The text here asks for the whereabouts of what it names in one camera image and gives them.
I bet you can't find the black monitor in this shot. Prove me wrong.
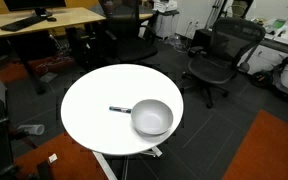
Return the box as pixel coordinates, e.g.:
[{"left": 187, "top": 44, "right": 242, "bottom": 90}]
[{"left": 4, "top": 0, "right": 66, "bottom": 17}]

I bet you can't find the black computer mouse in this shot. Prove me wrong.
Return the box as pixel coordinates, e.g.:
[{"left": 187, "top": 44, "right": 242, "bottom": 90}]
[{"left": 47, "top": 17, "right": 57, "bottom": 22}]

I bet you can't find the black keyboard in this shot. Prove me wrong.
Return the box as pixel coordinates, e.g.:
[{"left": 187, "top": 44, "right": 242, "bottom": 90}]
[{"left": 0, "top": 16, "right": 46, "bottom": 32}]

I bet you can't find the white table base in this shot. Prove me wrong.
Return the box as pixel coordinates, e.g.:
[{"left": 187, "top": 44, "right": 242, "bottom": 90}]
[{"left": 93, "top": 146, "right": 162, "bottom": 180}]

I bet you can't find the grey bowl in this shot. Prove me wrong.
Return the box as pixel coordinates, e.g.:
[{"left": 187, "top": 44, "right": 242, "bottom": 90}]
[{"left": 131, "top": 99, "right": 173, "bottom": 135}]

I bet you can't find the black mesh office chair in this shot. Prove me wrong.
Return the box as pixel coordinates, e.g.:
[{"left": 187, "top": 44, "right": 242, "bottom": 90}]
[{"left": 182, "top": 17, "right": 266, "bottom": 108}]

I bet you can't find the black electric scooter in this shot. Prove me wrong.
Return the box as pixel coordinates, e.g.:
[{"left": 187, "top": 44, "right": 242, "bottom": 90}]
[{"left": 250, "top": 56, "right": 288, "bottom": 96}]

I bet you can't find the teal marker pen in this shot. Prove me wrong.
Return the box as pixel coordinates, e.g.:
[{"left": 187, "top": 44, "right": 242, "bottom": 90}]
[{"left": 109, "top": 106, "right": 132, "bottom": 113}]

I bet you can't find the wooden desk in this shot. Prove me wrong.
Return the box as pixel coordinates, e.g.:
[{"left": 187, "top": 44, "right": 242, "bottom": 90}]
[{"left": 0, "top": 7, "right": 105, "bottom": 37}]

